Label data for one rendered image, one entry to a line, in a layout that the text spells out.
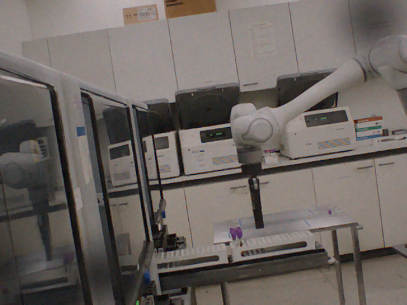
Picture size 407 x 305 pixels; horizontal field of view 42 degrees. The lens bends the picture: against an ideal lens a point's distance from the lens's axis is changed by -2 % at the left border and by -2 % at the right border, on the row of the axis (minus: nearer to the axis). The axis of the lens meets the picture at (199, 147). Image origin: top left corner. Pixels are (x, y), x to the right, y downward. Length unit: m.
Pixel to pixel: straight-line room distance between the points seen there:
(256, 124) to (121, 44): 2.99
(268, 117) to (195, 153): 2.54
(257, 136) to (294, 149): 2.61
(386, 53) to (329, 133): 2.53
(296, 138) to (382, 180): 0.79
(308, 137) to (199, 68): 1.07
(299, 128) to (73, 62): 1.94
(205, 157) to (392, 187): 1.53
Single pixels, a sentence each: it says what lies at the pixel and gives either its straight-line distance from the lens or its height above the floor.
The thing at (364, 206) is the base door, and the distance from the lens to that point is 4.47.
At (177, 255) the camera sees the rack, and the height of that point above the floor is 0.86.
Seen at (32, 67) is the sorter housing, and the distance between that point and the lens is 0.74.
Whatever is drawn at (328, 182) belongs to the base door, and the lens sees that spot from 4.36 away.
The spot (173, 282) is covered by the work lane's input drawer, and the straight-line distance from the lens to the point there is 1.91.
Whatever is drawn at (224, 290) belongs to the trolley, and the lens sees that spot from 2.28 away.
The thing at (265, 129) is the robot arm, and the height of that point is 1.27.
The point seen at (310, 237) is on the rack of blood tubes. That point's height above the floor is 0.86.
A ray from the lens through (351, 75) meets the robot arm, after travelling 1.99.
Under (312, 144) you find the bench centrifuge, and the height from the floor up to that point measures 1.00.
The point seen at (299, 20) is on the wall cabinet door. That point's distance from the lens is 4.65.
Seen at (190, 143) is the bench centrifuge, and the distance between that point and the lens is 4.21.
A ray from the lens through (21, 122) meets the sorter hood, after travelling 0.57.
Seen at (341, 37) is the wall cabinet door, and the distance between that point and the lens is 4.71.
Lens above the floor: 1.33
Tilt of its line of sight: 3 degrees down
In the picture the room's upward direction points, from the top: 8 degrees counter-clockwise
